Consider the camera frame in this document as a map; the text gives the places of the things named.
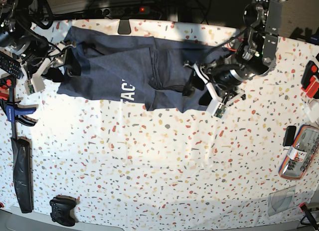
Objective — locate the small black box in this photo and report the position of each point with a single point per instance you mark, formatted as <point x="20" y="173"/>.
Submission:
<point x="289" y="136"/>

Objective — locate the blue grey T-shirt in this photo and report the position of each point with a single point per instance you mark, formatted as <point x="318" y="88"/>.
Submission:
<point x="145" y="70"/>

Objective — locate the red clamp piece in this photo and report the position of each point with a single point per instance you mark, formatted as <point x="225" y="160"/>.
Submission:
<point x="5" y="85"/>

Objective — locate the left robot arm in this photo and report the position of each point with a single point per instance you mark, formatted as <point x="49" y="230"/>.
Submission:
<point x="250" y="53"/>

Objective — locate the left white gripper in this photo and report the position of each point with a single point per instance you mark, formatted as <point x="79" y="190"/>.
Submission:
<point x="220" y="84"/>

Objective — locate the blue black bar clamp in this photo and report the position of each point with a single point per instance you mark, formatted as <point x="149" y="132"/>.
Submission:
<point x="13" y="112"/>

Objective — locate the black red clamp tool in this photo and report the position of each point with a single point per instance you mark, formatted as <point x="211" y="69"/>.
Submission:
<point x="310" y="80"/>

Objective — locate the striped transparent pencil case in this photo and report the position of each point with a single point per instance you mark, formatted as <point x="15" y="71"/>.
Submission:
<point x="301" y="153"/>

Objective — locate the clear plastic bag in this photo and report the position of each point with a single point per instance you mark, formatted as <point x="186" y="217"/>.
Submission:
<point x="281" y="200"/>

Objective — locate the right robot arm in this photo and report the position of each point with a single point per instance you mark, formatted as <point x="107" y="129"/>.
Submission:
<point x="16" y="34"/>

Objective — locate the black TV remote control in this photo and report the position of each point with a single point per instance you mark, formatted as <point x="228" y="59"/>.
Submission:
<point x="10" y="66"/>

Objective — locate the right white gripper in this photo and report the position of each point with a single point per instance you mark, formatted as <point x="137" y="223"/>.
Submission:
<point x="55" y="66"/>

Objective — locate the black game controller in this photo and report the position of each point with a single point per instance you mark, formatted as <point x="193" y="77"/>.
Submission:
<point x="61" y="211"/>

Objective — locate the red black clamp handle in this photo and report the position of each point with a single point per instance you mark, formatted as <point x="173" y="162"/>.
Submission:
<point x="308" y="219"/>

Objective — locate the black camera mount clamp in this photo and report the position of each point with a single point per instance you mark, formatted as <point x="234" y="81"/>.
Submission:
<point x="124" y="27"/>

